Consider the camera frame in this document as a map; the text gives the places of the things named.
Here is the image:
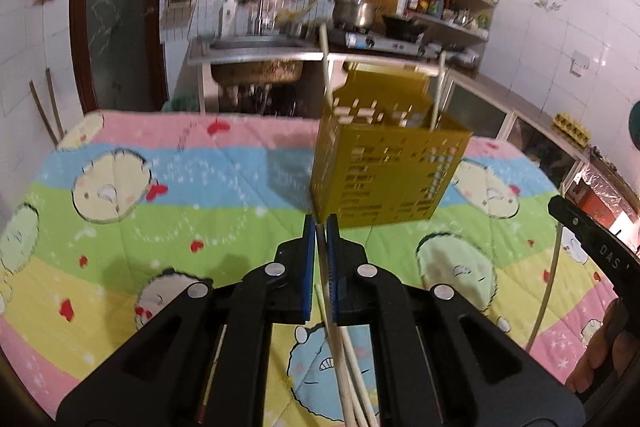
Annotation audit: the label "steel cooking pot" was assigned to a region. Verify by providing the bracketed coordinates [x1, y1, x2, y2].
[332, 0, 376, 28]

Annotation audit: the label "person's right hand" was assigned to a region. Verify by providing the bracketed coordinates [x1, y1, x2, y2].
[565, 302, 621, 395]

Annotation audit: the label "yellow perforated utensil holder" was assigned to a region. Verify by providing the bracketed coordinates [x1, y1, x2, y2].
[309, 62, 473, 228]

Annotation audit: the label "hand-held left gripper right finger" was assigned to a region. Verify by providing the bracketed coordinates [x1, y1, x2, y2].
[325, 214, 586, 427]

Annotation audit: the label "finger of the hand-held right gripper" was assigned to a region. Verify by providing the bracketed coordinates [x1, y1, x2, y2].
[547, 195, 603, 258]

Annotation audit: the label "gas stove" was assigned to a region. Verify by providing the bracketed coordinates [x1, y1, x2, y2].
[332, 27, 438, 58]

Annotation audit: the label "foil covered shelf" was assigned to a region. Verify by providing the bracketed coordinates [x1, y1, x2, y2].
[565, 147, 640, 253]

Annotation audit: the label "egg carton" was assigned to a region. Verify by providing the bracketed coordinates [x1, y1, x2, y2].
[552, 112, 591, 142]

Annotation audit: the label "dark wooden door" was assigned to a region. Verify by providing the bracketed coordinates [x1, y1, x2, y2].
[69, 0, 176, 112]

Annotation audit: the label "leaning metal bars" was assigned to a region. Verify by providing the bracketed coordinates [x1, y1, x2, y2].
[29, 69, 66, 148]

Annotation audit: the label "printed cartoon blanket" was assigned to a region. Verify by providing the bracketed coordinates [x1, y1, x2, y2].
[0, 109, 623, 427]

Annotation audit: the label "green waste bin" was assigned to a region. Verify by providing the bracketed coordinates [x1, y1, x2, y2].
[167, 94, 201, 114]

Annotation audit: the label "black wok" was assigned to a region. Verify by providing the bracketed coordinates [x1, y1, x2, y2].
[382, 13, 428, 38]

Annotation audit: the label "corner shelf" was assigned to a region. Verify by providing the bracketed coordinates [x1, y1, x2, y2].
[405, 0, 498, 68]

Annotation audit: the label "kitchen counter with cabinets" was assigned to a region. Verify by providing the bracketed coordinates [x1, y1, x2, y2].
[186, 34, 593, 188]

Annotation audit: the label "white soap bottle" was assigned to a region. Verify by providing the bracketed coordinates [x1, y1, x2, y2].
[221, 0, 238, 35]

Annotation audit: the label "steel sink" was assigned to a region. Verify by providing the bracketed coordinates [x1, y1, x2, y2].
[209, 34, 311, 85]

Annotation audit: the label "green round object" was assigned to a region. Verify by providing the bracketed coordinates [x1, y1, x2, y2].
[627, 99, 640, 142]

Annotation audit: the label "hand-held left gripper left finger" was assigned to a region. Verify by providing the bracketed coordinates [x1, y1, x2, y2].
[55, 213, 318, 427]

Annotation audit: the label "small steel pot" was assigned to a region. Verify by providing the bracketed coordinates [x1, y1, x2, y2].
[277, 19, 306, 38]

